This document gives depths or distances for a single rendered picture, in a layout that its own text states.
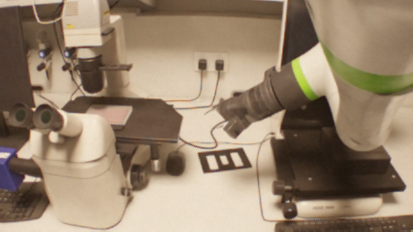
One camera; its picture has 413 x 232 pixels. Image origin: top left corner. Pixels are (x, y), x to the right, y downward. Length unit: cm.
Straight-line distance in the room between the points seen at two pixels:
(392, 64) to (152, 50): 120
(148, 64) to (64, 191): 79
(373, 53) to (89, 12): 65
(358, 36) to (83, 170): 60
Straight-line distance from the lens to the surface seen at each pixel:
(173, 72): 135
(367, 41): 18
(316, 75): 58
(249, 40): 129
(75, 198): 75
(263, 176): 96
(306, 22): 76
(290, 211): 74
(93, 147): 65
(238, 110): 66
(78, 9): 76
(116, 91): 102
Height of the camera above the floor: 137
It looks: 27 degrees down
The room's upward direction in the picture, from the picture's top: 1 degrees clockwise
